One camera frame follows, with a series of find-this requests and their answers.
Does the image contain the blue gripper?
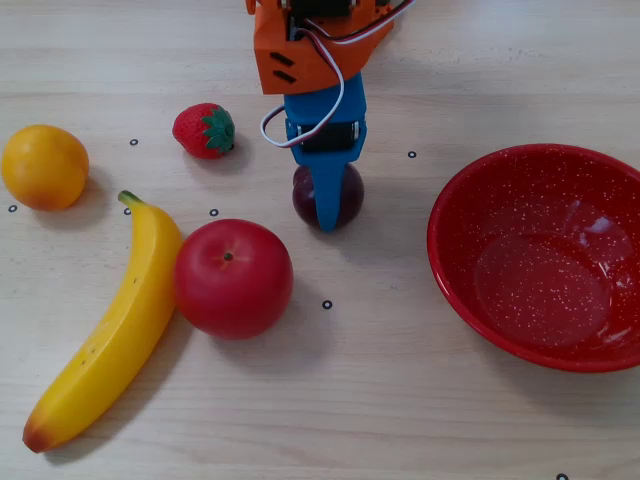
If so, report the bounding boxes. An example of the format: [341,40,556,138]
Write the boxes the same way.
[283,71,370,234]

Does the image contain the dark purple plum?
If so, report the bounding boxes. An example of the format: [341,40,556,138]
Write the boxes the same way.
[291,162,366,233]

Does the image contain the red speckled bowl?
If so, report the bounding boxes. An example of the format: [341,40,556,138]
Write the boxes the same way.
[426,143,640,375]

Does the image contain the red apple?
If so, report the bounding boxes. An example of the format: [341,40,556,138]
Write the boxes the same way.
[173,217,295,342]

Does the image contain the red strawberry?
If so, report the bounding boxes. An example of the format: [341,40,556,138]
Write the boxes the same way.
[171,102,237,161]

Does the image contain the yellow banana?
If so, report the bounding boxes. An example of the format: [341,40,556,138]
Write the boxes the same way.
[21,189,186,455]

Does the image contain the orange fruit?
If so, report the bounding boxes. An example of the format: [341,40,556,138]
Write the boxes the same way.
[0,123,91,212]

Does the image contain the white red servo cable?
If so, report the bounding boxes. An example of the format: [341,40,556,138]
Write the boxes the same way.
[258,0,417,150]

